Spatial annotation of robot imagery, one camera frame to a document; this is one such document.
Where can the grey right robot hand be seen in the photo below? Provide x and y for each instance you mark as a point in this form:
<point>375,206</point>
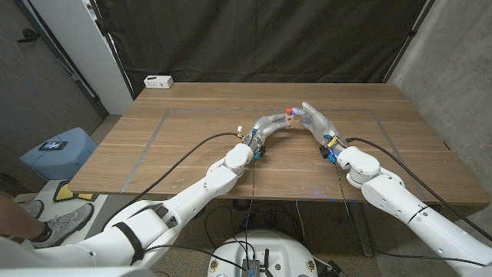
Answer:
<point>321,125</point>

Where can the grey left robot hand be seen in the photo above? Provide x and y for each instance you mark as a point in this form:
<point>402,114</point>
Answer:
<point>267,127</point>

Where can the red-headed screw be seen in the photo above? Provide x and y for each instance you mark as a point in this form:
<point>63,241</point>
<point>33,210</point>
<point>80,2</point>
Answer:
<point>289,111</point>

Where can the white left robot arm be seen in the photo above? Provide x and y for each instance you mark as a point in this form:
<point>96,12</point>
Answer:
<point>184,196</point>

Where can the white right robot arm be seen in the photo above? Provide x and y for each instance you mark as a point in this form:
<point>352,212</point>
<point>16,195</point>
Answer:
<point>403,196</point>

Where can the black backdrop curtain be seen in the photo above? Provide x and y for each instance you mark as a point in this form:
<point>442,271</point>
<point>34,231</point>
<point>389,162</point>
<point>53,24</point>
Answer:
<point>269,38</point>

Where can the grey table leg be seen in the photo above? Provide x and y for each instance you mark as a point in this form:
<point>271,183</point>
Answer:
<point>361,231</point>

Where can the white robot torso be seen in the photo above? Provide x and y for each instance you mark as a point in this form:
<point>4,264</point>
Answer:
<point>265,244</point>

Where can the white power strip box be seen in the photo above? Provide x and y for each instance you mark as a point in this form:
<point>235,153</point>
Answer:
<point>158,81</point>

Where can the black backdrop stand pole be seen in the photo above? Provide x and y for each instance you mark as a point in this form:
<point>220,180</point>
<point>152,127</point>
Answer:
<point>412,34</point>
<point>115,57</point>

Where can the grey module on torso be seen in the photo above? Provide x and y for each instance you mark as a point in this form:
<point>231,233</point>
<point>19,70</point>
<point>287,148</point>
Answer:
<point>250,268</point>

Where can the white floor platform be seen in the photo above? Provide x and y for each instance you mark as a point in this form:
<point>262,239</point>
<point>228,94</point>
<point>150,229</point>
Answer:
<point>107,207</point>

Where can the white pillar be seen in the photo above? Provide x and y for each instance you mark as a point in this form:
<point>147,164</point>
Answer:
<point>84,50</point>

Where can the blue stool with phone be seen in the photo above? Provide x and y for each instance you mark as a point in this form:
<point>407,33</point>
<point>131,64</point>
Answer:
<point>65,163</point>

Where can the yellow black floor pedal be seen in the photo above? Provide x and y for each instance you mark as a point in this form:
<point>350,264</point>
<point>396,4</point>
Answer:
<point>63,192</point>

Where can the black smartphone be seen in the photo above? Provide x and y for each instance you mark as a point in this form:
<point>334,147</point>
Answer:
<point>53,145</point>

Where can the grey black sneaker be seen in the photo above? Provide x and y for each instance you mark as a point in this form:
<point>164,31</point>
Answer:
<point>63,227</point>
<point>34,209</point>

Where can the person's bare leg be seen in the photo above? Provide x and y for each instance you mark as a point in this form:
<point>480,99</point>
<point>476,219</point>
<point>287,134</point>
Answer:
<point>15,219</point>

